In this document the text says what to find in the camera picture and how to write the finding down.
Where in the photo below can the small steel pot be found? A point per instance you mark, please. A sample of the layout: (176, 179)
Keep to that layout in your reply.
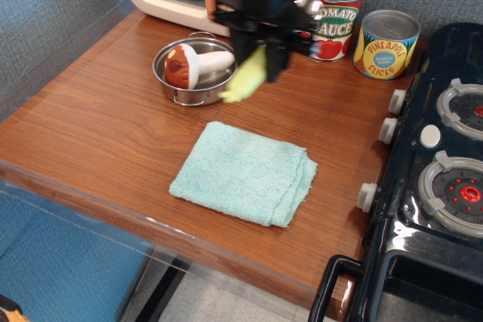
(209, 85)

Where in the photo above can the spoon with yellow-green handle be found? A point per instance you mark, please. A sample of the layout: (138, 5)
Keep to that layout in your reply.
(245, 78)

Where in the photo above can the plush brown mushroom toy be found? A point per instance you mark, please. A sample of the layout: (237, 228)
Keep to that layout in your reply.
(183, 65)

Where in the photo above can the black toy stove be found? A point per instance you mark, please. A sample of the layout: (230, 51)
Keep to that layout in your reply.
(423, 244)

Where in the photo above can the light blue folded towel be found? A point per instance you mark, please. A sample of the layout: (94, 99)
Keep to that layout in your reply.
(245, 175)

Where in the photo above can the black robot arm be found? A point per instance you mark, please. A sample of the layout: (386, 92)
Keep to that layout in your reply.
(277, 24)

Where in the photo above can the pineapple slices can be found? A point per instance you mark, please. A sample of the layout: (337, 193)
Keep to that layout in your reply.
(386, 42)

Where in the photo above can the orange plush toy corner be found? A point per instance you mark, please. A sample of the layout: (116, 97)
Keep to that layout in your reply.
(11, 311)

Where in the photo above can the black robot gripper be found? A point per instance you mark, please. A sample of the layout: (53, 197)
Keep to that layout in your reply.
(264, 13)

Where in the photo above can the tomato sauce can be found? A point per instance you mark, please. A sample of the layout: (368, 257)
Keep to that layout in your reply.
(336, 22)

